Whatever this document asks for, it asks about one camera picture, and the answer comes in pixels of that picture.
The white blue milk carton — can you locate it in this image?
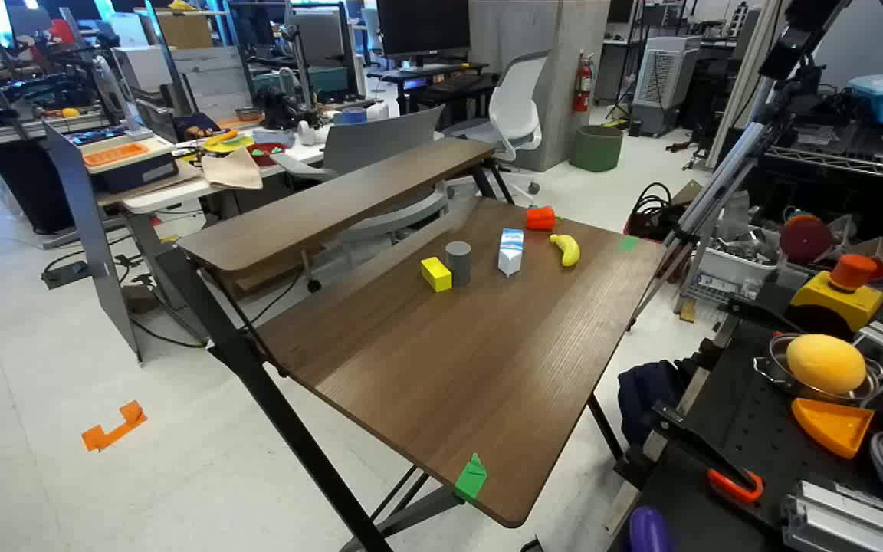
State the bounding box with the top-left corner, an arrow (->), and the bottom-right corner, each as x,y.
492,225 -> 527,279

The yellow toy block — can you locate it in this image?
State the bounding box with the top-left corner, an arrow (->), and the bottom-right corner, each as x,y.
416,254 -> 455,297

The red toy bell pepper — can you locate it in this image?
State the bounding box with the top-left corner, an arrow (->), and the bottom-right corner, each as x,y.
521,204 -> 562,238

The yellow toy banana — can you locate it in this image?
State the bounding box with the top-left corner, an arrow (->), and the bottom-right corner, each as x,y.
545,230 -> 586,274

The brown wooden raised shelf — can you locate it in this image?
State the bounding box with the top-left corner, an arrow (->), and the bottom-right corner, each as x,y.
178,136 -> 495,277

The gray office chair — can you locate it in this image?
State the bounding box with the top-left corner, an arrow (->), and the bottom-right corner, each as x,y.
301,105 -> 453,294

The white office chair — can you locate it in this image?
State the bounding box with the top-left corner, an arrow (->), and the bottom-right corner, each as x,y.
443,54 -> 550,173

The green waste bin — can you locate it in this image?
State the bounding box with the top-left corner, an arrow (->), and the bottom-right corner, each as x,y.
566,124 -> 626,175

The black bag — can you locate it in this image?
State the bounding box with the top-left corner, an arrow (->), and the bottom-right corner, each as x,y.
622,182 -> 679,244

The tan cloth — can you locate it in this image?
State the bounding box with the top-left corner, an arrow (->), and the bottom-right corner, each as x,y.
200,150 -> 266,197

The red fire extinguisher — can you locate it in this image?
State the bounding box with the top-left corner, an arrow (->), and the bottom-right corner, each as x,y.
569,54 -> 598,117

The navy cloth bag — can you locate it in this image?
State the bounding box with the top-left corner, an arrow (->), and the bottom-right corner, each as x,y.
616,360 -> 686,446

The black computer monitor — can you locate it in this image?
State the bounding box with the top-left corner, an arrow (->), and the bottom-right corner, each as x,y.
373,0 -> 473,62

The purple toy eggplant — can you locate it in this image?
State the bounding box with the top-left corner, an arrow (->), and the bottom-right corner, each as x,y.
622,504 -> 679,552

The black box orange top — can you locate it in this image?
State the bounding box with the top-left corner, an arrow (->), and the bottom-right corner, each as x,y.
79,133 -> 178,193

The metal bowl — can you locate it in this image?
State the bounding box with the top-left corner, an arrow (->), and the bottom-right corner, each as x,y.
764,331 -> 883,407

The black pegboard table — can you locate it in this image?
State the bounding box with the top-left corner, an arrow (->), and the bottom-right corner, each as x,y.
606,315 -> 883,552

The gray desk divider panel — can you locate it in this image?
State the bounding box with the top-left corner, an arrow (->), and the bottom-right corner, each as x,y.
41,127 -> 147,366

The orange black bar clamp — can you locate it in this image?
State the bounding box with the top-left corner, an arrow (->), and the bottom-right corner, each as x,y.
653,406 -> 770,510

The maroon round disc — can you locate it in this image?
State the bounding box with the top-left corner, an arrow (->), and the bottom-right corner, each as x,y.
776,213 -> 838,268

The orange floor tape mark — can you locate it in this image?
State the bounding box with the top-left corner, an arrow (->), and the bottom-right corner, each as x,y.
79,398 -> 149,455

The yellow emergency stop red button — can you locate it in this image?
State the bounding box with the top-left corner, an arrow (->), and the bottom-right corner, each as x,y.
789,253 -> 883,331

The orange wedge plate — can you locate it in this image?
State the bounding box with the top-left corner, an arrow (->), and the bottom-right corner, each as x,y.
789,396 -> 875,464

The long aluminium extrusion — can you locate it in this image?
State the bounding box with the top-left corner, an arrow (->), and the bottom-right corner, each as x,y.
777,480 -> 883,552

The brown wooden table black frame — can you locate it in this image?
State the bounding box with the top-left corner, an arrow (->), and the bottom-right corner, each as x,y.
178,193 -> 668,552

